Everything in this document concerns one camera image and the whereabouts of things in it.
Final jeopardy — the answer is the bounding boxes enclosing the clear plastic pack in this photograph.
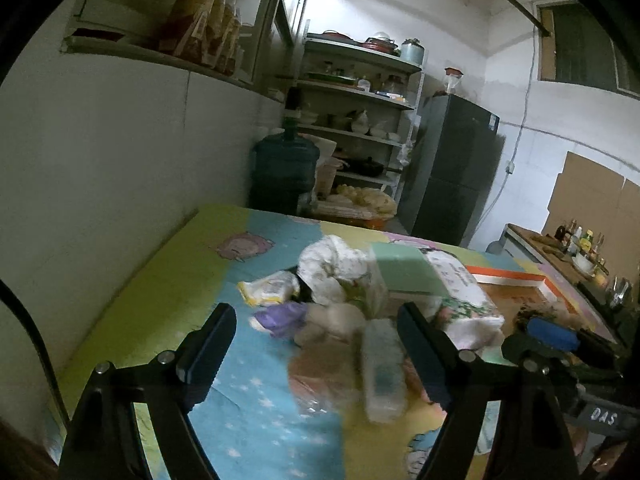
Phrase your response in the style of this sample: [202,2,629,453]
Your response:
[360,319,407,423]

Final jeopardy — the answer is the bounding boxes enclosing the red pans with lid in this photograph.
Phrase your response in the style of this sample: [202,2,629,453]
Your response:
[362,32,401,56]

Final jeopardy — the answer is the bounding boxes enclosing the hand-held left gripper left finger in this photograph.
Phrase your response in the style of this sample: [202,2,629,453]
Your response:
[57,302,237,480]

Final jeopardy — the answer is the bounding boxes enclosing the translucent plastic container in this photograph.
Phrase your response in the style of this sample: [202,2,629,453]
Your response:
[315,160,346,196]

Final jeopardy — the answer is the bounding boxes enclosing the colourful cartoon play mat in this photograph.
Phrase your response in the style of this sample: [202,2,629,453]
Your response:
[47,204,621,480]

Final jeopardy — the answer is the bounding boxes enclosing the black water pump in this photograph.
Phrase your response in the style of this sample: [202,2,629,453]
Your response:
[282,87,303,133]

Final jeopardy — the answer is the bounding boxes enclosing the group of jars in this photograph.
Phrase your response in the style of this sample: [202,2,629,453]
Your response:
[320,62,406,96]

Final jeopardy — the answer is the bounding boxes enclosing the floral tissue pack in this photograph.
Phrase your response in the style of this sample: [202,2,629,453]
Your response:
[425,250,506,351]

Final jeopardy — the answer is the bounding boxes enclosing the pink pack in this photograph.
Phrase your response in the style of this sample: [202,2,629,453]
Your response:
[286,337,436,416]

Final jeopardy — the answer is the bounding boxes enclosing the white wall cable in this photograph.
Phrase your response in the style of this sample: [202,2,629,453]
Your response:
[480,30,543,241]

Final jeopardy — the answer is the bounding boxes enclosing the window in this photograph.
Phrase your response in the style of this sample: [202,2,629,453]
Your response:
[537,2,640,98]

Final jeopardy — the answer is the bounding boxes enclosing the green tissue pack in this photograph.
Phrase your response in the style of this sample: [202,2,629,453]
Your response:
[369,241,451,318]

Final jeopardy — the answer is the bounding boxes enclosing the wooden tray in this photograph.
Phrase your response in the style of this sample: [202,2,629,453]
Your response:
[467,262,621,356]

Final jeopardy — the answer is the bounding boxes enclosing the group of condiment bottles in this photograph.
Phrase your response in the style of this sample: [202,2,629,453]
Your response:
[555,219,608,266]

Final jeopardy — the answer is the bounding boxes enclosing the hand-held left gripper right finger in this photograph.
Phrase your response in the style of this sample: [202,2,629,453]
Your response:
[397,301,581,480]

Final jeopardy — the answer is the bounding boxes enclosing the blue water jug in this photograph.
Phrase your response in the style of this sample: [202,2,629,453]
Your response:
[248,130,321,218]

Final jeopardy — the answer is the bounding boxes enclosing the orange basin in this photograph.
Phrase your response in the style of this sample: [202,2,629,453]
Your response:
[320,210,396,228]

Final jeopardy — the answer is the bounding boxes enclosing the black cable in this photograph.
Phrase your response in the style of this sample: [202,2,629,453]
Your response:
[0,280,68,423]

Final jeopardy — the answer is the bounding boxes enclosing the white metal shelf rack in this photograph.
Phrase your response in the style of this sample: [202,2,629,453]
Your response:
[295,32,426,211]

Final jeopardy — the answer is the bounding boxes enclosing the wooden top kitchen counter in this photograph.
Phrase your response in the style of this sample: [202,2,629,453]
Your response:
[502,222,640,341]

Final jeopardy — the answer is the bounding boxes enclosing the group of white dishes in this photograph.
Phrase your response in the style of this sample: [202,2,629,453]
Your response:
[302,110,401,143]

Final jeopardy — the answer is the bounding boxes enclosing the cardboard sheet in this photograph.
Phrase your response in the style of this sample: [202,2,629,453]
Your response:
[545,151,640,251]

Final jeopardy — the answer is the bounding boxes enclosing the dark grey fridge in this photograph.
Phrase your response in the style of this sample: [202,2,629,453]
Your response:
[400,94,505,248]

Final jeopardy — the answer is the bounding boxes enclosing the yellow and white packet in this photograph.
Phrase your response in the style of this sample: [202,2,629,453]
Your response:
[236,271,301,308]

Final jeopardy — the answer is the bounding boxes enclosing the beige plush toy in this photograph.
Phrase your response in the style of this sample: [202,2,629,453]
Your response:
[295,301,368,346]

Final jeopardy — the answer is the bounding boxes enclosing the glass door wall cabinet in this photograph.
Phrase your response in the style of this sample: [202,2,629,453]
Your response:
[62,0,293,103]

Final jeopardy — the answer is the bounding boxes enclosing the black frying pan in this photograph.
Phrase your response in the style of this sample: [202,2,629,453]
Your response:
[340,157,403,178]

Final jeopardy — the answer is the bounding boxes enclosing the white box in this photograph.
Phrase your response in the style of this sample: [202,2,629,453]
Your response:
[305,132,338,161]

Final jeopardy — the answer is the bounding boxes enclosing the white crumpled plastic bag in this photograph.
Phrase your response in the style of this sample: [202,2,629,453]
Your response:
[297,234,381,306]

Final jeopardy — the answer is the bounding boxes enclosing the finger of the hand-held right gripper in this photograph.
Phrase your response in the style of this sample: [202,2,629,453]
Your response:
[501,332,581,372]
[527,316,626,361]

